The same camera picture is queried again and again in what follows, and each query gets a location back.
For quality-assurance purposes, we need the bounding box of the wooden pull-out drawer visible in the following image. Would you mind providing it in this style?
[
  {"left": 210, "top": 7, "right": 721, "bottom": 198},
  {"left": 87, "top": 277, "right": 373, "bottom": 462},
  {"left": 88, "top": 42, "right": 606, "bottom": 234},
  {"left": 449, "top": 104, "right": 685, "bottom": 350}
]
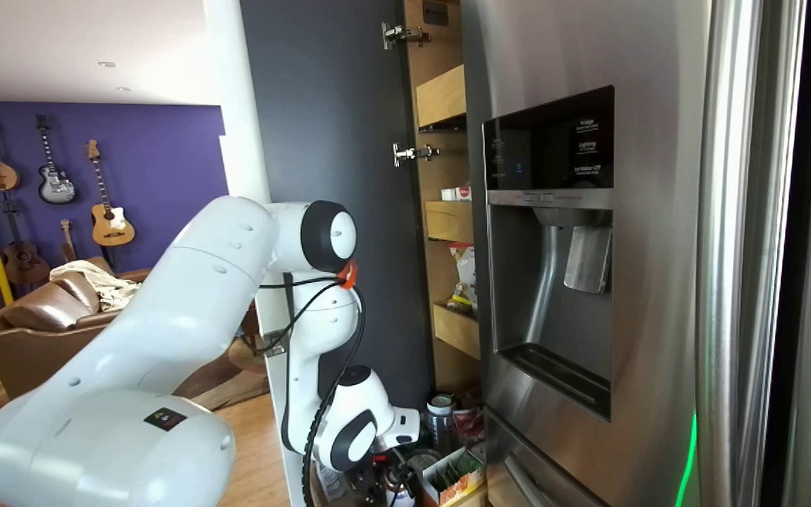
[
  {"left": 432, "top": 300, "right": 482, "bottom": 361},
  {"left": 415, "top": 64, "right": 468, "bottom": 130},
  {"left": 425, "top": 200, "right": 474, "bottom": 244}
]

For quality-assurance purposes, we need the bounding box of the fridge drawer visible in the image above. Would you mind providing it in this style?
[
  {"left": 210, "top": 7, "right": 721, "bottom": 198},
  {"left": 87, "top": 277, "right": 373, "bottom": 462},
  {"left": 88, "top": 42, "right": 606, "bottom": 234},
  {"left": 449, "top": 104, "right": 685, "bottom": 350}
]
[{"left": 483, "top": 403, "right": 699, "bottom": 507}]

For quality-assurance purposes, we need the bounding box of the stainless steel fridge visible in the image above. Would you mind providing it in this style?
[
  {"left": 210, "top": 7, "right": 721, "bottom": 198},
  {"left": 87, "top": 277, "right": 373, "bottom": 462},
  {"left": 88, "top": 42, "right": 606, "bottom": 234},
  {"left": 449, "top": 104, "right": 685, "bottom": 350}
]
[{"left": 459, "top": 0, "right": 811, "bottom": 507}]

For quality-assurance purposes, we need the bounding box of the fridge door with dispenser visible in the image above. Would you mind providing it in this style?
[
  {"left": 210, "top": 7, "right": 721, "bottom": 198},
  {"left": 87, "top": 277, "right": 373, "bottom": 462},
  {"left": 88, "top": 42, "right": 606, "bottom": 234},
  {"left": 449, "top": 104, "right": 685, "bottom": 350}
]
[{"left": 459, "top": 0, "right": 713, "bottom": 507}]

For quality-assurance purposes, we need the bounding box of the cardboard box of packets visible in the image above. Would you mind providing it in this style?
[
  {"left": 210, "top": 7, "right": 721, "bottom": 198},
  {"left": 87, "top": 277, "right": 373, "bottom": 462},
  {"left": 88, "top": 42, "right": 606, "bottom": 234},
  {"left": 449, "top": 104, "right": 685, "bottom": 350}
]
[{"left": 421, "top": 445, "right": 488, "bottom": 507}]

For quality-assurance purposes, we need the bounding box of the dark jar with white lid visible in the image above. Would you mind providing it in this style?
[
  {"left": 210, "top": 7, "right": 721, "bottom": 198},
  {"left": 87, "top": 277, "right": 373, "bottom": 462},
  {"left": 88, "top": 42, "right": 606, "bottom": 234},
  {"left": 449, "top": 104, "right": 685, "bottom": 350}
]
[{"left": 426, "top": 394, "right": 458, "bottom": 453}]

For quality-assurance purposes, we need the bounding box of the wooden pantry cabinet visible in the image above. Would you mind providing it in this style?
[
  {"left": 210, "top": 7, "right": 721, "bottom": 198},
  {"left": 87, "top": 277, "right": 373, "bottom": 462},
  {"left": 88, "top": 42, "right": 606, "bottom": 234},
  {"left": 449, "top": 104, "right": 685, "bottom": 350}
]
[{"left": 401, "top": 0, "right": 488, "bottom": 507}]

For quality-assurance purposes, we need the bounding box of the snack bag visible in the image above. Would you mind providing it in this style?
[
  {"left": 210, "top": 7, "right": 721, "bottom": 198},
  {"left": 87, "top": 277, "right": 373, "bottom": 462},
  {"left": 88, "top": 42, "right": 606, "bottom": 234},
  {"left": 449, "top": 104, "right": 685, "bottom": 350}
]
[{"left": 448, "top": 242, "right": 477, "bottom": 305}]

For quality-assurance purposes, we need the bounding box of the water and ice dispenser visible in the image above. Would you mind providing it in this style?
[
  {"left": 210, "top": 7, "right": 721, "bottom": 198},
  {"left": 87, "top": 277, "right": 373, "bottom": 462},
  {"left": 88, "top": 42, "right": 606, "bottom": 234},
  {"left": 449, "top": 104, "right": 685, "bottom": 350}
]
[{"left": 482, "top": 85, "right": 616, "bottom": 423}]

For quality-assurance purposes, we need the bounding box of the cream blanket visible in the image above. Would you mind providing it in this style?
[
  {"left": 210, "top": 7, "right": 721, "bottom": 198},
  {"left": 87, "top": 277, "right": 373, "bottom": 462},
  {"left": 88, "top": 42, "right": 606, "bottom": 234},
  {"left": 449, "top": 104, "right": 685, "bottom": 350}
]
[{"left": 49, "top": 260, "right": 141, "bottom": 313}]

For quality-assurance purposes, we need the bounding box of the brown leather sofa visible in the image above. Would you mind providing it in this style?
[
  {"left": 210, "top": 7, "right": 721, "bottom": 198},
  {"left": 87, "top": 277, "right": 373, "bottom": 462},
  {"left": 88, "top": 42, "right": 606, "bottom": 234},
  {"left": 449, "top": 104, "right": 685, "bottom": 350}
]
[{"left": 0, "top": 256, "right": 154, "bottom": 400}]

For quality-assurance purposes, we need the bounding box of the light acoustic guitar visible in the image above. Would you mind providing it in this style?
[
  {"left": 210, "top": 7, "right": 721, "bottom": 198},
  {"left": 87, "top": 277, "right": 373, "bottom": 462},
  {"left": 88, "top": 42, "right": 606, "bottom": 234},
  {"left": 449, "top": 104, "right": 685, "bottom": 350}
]
[{"left": 86, "top": 139, "right": 137, "bottom": 248}]

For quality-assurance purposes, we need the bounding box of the dark pantry cabinet door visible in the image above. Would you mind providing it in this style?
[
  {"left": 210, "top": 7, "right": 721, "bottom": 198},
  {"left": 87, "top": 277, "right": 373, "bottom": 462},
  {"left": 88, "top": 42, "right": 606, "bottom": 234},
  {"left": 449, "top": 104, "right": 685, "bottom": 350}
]
[{"left": 239, "top": 0, "right": 436, "bottom": 412}]

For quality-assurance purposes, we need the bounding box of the ukulele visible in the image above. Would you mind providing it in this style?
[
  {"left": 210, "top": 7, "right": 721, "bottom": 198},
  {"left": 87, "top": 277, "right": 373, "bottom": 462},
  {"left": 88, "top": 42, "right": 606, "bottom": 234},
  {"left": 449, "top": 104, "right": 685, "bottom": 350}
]
[{"left": 60, "top": 218, "right": 80, "bottom": 263}]

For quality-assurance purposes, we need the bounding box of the dark acoustic guitar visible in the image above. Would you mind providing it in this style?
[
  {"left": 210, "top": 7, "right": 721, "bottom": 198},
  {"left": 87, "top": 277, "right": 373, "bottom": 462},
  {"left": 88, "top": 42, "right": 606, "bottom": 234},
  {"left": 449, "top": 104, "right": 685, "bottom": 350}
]
[{"left": 0, "top": 193, "right": 51, "bottom": 286}]

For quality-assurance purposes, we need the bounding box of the black and white electric guitar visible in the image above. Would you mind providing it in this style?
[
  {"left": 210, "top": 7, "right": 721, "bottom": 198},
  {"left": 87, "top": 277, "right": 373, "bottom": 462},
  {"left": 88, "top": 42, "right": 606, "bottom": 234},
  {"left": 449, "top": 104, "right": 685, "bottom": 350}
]
[{"left": 35, "top": 114, "right": 77, "bottom": 206}]

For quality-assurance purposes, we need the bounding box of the mandolin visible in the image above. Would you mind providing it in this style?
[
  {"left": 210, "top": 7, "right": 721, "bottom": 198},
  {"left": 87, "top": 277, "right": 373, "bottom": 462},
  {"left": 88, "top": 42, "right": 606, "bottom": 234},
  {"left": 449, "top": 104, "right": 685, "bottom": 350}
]
[{"left": 0, "top": 120, "right": 21, "bottom": 192}]

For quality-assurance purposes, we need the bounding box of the fridge drawer handle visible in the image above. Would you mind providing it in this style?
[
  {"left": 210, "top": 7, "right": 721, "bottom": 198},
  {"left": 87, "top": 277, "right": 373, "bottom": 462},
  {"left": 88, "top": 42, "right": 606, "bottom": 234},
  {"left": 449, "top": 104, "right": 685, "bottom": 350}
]
[{"left": 501, "top": 452, "right": 558, "bottom": 507}]

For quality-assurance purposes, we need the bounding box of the yellow post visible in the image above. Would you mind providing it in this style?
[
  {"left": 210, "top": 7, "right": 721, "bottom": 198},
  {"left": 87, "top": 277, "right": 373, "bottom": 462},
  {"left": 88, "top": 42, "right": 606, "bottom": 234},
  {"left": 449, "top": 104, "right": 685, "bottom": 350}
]
[{"left": 0, "top": 246, "right": 15, "bottom": 308}]

